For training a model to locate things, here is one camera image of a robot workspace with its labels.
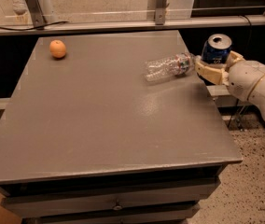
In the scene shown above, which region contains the blue pepsi can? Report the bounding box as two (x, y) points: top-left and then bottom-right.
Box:
(202, 34), (232, 64)

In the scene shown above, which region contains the grey drawer cabinet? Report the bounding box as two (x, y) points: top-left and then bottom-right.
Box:
(0, 31), (241, 224)

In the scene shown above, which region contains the round metal drawer knob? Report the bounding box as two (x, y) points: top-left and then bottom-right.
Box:
(113, 204), (123, 211)

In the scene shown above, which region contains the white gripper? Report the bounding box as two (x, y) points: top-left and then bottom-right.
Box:
(194, 50), (265, 102)

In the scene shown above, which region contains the orange fruit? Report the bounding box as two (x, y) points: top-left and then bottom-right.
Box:
(49, 40), (66, 59)

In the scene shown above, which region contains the grey metal bracket centre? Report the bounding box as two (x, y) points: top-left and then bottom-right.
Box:
(155, 0), (167, 25)

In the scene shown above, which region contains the clear plastic water bottle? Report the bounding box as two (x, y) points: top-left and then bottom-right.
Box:
(145, 52), (195, 82)

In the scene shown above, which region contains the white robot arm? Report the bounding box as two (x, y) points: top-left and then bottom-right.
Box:
(194, 51), (265, 121)

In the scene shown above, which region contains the grey metal bracket left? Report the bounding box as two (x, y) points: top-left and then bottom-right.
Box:
(25, 0), (46, 30)

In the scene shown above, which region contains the black cable on ledge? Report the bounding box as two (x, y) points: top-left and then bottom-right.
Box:
(0, 20), (70, 32)

